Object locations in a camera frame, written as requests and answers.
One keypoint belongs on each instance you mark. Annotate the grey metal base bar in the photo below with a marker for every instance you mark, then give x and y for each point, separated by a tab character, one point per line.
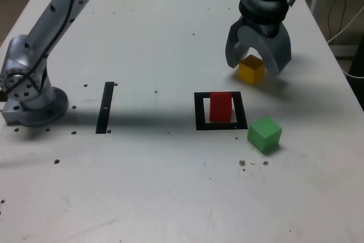
344	51

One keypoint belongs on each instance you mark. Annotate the black tape strip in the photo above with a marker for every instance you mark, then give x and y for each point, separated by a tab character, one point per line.
103	112

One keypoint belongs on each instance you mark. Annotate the black tape square outline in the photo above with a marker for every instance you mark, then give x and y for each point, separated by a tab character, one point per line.
199	112

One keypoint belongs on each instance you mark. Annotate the yellow cube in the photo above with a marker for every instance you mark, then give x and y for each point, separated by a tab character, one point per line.
250	70

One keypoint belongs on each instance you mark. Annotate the red cube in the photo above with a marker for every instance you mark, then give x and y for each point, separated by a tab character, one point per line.
220	107

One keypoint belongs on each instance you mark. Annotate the green cube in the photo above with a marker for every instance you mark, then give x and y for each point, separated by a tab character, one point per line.
263	133

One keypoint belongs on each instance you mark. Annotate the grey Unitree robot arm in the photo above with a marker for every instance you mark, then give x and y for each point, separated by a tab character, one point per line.
39	103

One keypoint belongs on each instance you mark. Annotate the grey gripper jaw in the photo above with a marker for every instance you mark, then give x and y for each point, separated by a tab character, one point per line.
273	55
231	49

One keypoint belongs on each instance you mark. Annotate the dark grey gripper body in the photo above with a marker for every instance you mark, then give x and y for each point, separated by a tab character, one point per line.
268	29

